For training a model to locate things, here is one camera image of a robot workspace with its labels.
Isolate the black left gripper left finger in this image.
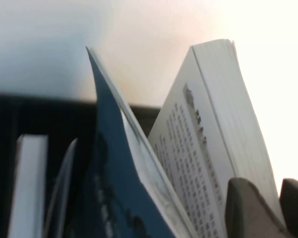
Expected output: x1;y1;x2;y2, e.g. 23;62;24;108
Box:
224;177;291;238

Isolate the white car suspension book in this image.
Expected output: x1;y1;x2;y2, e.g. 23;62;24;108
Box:
85;38;288;238

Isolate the black plastic book stand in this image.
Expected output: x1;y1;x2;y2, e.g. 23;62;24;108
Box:
0;91;162;238

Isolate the white orange ROS book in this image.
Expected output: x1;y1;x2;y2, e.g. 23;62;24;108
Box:
7;135;79;238

